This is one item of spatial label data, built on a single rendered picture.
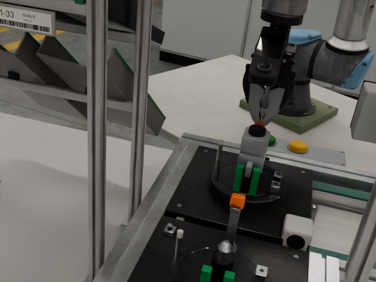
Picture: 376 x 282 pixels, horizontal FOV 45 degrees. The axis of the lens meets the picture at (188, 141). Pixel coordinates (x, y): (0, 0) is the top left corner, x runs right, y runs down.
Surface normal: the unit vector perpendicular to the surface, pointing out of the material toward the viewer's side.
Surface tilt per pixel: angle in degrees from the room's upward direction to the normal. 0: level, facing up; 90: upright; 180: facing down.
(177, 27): 90
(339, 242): 0
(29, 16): 90
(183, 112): 0
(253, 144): 90
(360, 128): 90
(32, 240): 0
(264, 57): 29
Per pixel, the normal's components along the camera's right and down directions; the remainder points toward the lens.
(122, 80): 0.90, 0.28
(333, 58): -0.70, 0.41
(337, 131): 0.10, -0.87
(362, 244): -0.26, 0.44
